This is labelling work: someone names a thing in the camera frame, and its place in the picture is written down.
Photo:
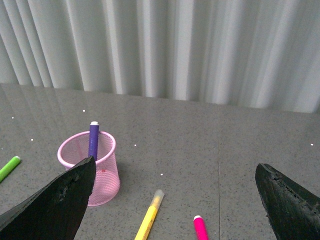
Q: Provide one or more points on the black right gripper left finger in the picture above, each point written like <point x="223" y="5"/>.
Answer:
<point x="55" y="212"/>

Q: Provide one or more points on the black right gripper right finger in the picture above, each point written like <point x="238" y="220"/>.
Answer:
<point x="293" y="212"/>

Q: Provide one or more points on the purple marker pen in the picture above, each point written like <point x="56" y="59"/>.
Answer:
<point x="93" y="140"/>

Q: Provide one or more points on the pink marker pen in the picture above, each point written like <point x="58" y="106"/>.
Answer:
<point x="200" y="228"/>

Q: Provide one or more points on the pink mesh cup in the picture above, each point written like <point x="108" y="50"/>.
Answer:
<point x="107" y="181"/>

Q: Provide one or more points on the green marker pen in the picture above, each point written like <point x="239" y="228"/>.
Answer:
<point x="9" y="167"/>

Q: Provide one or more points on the yellow marker pen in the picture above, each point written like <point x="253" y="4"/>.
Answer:
<point x="150" y="216"/>

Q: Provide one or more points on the white pleated curtain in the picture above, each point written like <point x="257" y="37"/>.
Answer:
<point x="251" y="53"/>

